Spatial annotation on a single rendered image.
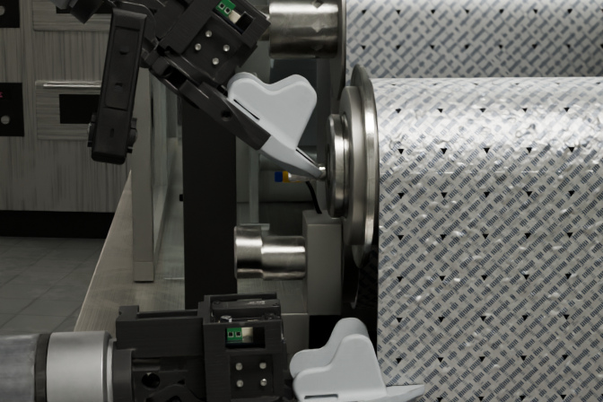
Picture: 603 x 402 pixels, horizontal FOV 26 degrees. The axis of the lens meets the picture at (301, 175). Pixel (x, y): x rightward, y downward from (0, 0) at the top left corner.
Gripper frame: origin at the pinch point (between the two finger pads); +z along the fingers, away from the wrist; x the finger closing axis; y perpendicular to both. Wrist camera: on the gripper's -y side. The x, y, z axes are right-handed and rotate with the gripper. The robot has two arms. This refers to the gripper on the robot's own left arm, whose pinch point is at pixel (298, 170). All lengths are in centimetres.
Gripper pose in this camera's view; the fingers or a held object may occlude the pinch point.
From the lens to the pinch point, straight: 96.4
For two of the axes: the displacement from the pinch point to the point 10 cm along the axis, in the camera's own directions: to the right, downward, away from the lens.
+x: -0.7, -1.8, 9.8
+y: 6.3, -7.7, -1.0
